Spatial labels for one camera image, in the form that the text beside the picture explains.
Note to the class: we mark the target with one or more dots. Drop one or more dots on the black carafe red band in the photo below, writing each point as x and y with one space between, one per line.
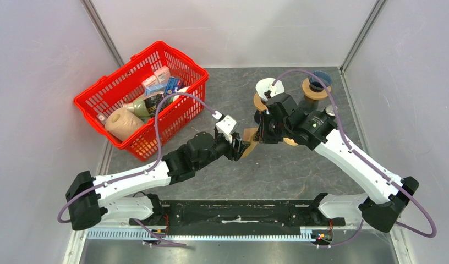
257 117

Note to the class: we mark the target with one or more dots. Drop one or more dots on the beige toilet paper roll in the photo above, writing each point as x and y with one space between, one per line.
122 124

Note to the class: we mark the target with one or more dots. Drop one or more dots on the blue white box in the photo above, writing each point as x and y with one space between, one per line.
172 85

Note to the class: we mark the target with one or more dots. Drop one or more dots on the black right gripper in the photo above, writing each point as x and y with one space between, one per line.
262 135

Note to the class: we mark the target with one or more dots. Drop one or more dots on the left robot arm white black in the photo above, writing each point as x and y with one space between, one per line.
91 200

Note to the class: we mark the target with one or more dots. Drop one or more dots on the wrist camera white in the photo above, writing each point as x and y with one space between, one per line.
271 91
225 125

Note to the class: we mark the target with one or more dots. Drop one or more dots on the red plastic shopping basket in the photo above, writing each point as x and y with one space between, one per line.
124 85

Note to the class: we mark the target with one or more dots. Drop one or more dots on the dark snack bag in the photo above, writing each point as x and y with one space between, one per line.
152 101

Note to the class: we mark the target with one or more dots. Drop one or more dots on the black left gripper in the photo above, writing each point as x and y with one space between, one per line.
234 153

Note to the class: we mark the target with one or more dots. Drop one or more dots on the brown paper coffee filter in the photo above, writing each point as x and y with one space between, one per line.
249 135

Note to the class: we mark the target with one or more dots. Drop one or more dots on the green pear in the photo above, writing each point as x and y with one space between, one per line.
138 108

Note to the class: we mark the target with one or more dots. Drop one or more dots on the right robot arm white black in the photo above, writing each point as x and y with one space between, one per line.
380 204

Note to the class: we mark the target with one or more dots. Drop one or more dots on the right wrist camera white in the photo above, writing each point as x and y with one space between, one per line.
271 91

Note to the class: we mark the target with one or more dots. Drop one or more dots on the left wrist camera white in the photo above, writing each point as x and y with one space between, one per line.
225 125

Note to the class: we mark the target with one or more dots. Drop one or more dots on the masking tape roll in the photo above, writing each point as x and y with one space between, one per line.
289 141

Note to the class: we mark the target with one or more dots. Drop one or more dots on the pink white pack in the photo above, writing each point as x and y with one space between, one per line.
159 76

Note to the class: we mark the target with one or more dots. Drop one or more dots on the black mounting base rail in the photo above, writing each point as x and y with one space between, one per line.
237 218

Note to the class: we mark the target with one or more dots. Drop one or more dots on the wooden dripper ring holder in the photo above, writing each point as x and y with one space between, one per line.
258 103

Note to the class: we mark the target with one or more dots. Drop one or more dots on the black drink can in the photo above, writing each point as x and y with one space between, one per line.
330 111

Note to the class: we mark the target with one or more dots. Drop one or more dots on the white paper coffee filter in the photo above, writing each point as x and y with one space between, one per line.
266 89

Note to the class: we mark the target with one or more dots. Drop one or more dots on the grey glass carafe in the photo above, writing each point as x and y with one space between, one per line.
308 105

